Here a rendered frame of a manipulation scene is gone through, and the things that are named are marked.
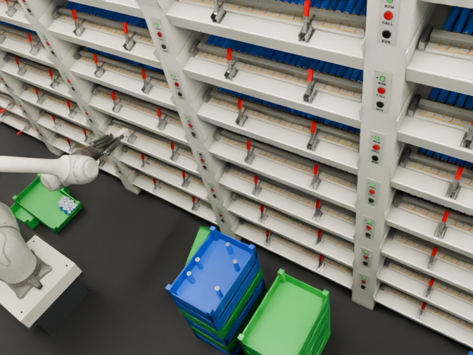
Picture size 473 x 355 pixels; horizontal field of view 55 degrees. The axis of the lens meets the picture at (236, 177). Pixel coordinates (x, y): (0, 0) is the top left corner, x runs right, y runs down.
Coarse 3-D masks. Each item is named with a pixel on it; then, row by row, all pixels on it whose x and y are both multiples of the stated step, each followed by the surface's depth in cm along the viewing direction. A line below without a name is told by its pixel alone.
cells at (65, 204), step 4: (60, 200) 252; (64, 200) 252; (68, 200) 252; (72, 200) 253; (60, 204) 250; (64, 204) 251; (68, 204) 251; (72, 204) 251; (76, 204) 252; (60, 208) 253; (64, 208) 250; (68, 208) 250; (72, 208) 250; (64, 212) 253; (68, 212) 249
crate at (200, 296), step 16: (208, 240) 177; (224, 240) 179; (192, 256) 171; (208, 256) 176; (224, 256) 175; (240, 256) 174; (256, 256) 172; (192, 272) 173; (208, 272) 172; (224, 272) 170; (240, 272) 164; (176, 288) 168; (192, 288) 168; (208, 288) 167; (224, 288) 166; (192, 304) 164; (208, 304) 163; (224, 304) 161
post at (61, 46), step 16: (32, 0) 169; (48, 0) 174; (32, 16) 176; (48, 32) 179; (48, 48) 189; (64, 48) 187; (64, 80) 203; (80, 80) 199; (80, 96) 205; (96, 112) 213; (96, 128) 221
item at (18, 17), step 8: (0, 0) 197; (8, 0) 193; (16, 0) 189; (0, 8) 195; (8, 8) 188; (16, 8) 190; (0, 16) 193; (8, 16) 190; (16, 16) 188; (24, 16) 178; (16, 24) 192; (24, 24) 186
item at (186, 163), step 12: (108, 120) 220; (108, 132) 220; (132, 132) 215; (132, 144) 212; (144, 144) 210; (156, 144) 207; (168, 144) 205; (156, 156) 206; (168, 156) 202; (180, 156) 200; (192, 156) 198; (192, 168) 195
